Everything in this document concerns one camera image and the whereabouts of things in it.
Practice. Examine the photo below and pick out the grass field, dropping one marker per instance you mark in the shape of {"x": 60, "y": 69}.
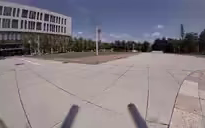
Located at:
{"x": 90, "y": 57}

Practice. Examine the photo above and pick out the robot's own part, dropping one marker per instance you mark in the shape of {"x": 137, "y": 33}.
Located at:
{"x": 137, "y": 116}
{"x": 70, "y": 116}

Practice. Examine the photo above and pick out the white curved building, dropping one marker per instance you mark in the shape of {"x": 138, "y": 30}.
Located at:
{"x": 30, "y": 20}

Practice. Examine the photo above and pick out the pale concrete slab plaza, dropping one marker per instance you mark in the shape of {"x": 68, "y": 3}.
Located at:
{"x": 100, "y": 78}

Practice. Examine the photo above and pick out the pale pole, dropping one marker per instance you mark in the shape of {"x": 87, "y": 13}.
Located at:
{"x": 97, "y": 41}

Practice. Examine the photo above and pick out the row of trees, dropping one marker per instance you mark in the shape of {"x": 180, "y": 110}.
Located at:
{"x": 83, "y": 45}

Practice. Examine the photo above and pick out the group of dark trees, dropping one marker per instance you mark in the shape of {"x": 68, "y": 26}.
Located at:
{"x": 190, "y": 43}

